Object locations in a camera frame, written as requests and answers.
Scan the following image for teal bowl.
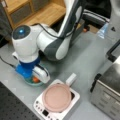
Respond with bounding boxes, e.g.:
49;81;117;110
22;74;46;88

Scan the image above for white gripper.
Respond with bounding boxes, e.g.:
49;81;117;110
11;51;52;85

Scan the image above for silver toaster oven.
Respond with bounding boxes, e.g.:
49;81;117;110
90;39;120;120

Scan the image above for pink pan with lid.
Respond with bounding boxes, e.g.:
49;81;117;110
42;73;77;112

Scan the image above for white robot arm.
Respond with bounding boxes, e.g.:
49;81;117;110
12;0;85;86

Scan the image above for white induction cooker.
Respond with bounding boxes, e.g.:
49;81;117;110
33;80;80;120

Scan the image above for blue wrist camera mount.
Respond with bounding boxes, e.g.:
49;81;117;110
15;58;40;78

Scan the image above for wooden cabinet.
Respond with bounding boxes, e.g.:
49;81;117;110
0;0;68;38

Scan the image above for orange carrot piece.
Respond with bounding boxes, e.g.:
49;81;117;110
33;77;40;83

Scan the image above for black cable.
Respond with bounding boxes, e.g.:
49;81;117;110
0;56;18;69

